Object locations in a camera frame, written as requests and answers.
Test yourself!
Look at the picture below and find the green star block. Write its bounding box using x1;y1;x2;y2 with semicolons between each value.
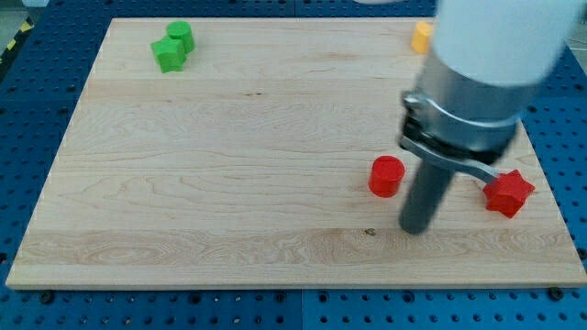
150;36;186;73

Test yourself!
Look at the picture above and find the silver clamp lever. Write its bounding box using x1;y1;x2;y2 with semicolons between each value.
399;137;500;183

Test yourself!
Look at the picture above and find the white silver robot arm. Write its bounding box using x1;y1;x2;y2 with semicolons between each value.
399;0;583;235

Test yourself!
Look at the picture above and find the red cylinder block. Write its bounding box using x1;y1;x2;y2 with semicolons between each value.
368;155;405;198

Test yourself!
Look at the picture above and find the green cylinder block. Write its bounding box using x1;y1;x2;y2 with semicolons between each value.
166;20;195;53

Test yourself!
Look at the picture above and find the yellow cylinder block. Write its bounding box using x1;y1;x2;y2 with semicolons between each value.
410;21;434;54

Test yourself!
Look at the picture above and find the red star block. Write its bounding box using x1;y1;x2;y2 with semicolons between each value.
482;170;536;218

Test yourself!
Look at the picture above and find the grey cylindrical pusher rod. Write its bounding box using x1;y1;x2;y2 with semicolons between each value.
399;160;455;235

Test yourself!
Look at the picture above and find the light wooden board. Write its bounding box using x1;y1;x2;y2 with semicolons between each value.
6;18;586;291

